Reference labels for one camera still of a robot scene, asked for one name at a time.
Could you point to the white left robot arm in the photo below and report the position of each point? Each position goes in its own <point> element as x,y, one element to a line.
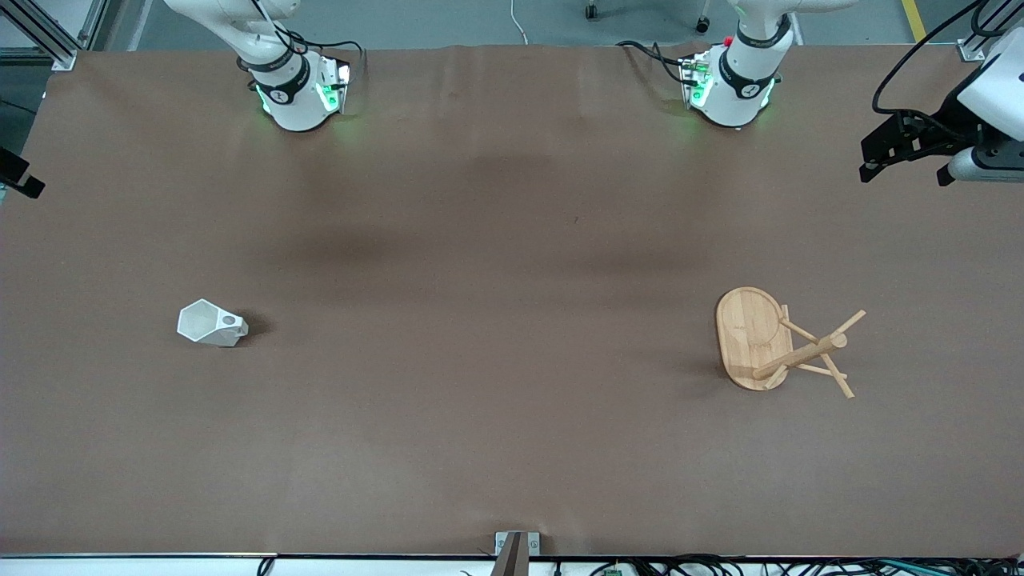
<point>740,88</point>

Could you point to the white faceted cup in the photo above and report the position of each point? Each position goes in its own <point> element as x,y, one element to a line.
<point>210,324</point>

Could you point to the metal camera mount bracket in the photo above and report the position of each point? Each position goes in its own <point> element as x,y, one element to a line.
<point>516,548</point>

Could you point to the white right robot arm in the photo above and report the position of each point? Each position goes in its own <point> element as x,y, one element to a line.
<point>292,100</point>

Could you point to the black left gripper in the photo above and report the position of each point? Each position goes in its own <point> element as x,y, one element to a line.
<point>949,118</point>

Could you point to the aluminium frame post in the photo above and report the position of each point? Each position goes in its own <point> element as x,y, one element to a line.
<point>48,36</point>
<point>974,50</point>

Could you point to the brown table cover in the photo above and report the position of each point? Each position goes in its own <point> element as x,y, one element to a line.
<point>512,320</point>

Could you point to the wooden cup rack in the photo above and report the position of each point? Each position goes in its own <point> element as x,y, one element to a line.
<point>752,336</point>

